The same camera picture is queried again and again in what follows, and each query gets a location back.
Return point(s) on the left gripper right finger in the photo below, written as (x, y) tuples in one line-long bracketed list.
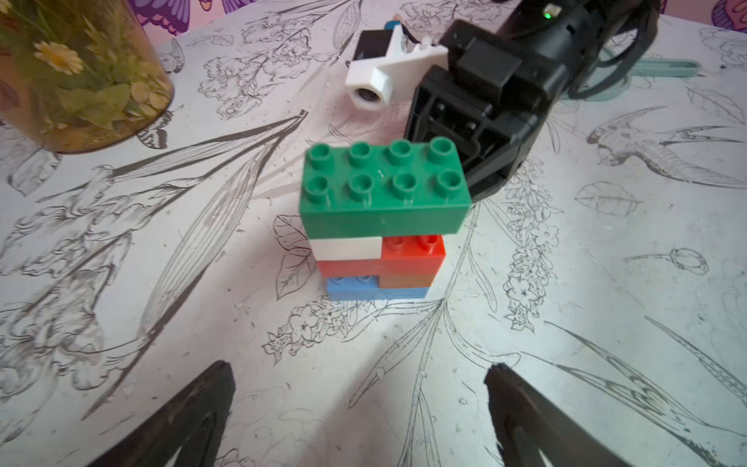
[(531, 431)]

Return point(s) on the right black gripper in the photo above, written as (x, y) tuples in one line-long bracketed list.
[(492, 99)]

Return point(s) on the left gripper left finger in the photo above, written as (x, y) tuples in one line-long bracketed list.
[(187, 430)]

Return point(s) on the green lego brick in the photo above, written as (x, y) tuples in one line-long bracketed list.
[(393, 190)]

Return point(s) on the red lego brick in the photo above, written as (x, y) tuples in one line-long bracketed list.
[(420, 254)]

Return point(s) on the brown lego brick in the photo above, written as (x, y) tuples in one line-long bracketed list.
[(406, 281)]

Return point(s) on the blue lego brick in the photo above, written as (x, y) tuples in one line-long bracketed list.
[(366, 288)]

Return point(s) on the white lego brick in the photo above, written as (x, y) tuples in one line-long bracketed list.
[(357, 248)]

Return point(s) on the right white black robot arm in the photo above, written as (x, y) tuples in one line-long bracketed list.
[(609, 37)]

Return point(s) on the glass vase with plants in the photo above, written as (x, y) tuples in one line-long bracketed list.
[(77, 76)]

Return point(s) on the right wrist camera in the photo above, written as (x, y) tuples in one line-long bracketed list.
[(388, 65)]

